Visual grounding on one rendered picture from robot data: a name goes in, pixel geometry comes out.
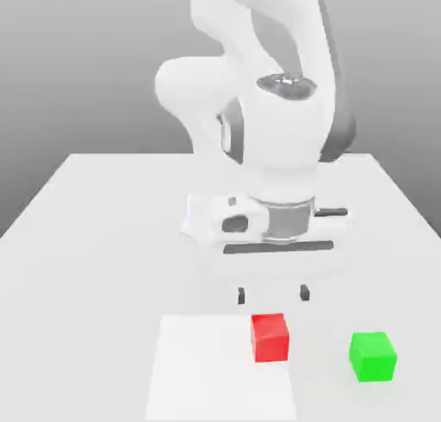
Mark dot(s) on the small green cube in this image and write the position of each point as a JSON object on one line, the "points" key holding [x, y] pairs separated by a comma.
{"points": [[373, 358]]}

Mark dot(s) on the small red cube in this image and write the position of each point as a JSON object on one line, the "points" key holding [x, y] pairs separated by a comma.
{"points": [[270, 339]]}

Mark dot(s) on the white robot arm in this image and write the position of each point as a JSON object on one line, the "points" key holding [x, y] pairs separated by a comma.
{"points": [[275, 129]]}

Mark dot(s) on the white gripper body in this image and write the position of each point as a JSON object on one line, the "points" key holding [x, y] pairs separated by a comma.
{"points": [[275, 261]]}

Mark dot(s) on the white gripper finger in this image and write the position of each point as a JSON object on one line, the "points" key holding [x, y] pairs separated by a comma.
{"points": [[304, 292], [241, 295]]}

